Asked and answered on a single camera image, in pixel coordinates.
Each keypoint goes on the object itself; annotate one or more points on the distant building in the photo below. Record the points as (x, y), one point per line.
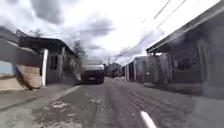
(113, 69)

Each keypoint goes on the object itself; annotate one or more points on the white vehicle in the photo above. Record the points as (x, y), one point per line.
(92, 70)

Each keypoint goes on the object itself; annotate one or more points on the grey house with posts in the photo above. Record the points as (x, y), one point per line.
(138, 68)

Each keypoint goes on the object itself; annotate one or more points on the tree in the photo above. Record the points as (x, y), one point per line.
(79, 50)

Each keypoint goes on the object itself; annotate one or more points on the grey dirt road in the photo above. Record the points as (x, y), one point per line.
(113, 103)

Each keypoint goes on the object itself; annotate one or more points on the dark house with porch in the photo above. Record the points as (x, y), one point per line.
(58, 60)

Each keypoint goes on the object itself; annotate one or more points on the white pillar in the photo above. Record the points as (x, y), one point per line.
(44, 67)

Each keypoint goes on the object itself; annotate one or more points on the dark house with metal grille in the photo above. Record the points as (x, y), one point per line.
(190, 56)

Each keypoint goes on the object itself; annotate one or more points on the pale concrete pavement strip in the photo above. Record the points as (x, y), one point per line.
(23, 103)

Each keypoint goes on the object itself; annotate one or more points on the grey wall with tan base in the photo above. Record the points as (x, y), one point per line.
(16, 66)

